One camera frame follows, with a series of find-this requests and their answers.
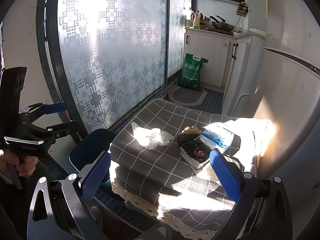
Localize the person's left hand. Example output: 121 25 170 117
1 149 38 179

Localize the green rice bag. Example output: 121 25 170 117
178 53 208 91

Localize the wall spice rack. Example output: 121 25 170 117
236 2 249 17

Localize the white refrigerator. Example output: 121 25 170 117
221 0 320 205

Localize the white kitchen cabinet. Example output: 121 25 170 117
183 29 265 93

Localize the black tissue pack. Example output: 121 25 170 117
177 133 211 170

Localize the brown potato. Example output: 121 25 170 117
181 126 202 135

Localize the white plastic bag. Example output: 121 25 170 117
131 122 174 151

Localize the black wok pan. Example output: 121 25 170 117
210 16 235 32

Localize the frosted patterned sliding door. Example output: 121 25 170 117
38 0 191 133

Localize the grey checked tablecloth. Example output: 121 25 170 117
110 99 277 239

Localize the oval grey floor mat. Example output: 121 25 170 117
168 86 207 107

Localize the dark teal trash bin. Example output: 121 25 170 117
69 128 117 172

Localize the blue white tissue pack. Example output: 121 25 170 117
200 122 234 154

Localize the oil bottle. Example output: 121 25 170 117
193 10 201 29

